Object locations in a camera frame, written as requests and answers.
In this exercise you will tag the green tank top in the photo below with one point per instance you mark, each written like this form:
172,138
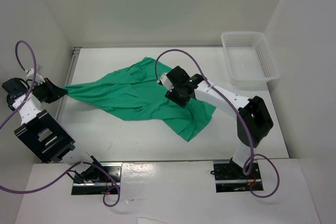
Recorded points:
133,94

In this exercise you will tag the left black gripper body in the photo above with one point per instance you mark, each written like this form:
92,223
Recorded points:
42,92

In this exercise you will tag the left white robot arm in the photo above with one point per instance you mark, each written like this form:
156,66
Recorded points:
39,131

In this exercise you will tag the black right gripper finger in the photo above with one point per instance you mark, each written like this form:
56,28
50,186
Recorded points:
173,96
181,101

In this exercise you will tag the white plastic mesh basket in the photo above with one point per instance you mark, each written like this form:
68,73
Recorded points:
249,58

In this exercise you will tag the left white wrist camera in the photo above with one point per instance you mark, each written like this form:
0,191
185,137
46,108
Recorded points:
34,76

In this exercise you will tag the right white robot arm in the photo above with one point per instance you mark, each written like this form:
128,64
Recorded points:
251,114

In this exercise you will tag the aluminium table edge rail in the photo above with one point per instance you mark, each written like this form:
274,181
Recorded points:
68,80

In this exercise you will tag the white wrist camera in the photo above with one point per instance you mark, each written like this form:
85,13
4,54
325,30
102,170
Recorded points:
34,76
165,81

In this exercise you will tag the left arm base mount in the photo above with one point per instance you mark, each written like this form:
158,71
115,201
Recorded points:
92,181

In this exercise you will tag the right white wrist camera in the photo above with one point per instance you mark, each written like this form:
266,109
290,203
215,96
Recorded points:
165,81

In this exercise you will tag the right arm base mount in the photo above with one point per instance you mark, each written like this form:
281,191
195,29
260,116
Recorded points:
230,178

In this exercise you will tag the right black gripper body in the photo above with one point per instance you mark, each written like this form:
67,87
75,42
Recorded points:
176,89

